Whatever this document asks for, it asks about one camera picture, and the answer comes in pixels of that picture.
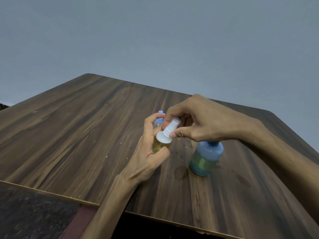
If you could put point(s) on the person's left hand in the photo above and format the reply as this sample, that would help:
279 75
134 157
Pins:
142 164

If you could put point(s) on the person's right hand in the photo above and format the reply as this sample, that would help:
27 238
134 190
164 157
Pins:
211 121

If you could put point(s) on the clear small bottle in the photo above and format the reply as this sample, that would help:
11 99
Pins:
160 145

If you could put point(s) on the blue green pump bottle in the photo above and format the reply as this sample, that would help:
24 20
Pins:
205 159

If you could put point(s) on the white spray cap with tube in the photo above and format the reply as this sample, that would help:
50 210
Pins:
173 124

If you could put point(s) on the blue-capped small spray bottle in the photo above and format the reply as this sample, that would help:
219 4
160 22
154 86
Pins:
159 121

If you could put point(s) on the person's right forearm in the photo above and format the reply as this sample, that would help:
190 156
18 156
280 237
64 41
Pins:
289 161

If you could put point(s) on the person's left forearm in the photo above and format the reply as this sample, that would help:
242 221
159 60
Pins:
107 211

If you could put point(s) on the maroon table leg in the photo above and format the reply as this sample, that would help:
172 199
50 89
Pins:
79 221

